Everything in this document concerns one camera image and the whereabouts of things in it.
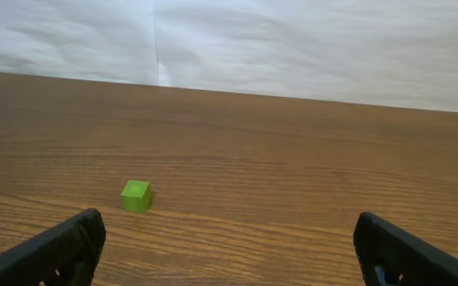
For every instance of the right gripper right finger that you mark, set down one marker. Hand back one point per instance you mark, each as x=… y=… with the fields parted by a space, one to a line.
x=404 y=254

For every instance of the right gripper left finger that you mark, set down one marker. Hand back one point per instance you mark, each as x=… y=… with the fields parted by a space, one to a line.
x=54 y=254

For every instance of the green cube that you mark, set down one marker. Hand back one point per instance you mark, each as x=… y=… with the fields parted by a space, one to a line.
x=135 y=196

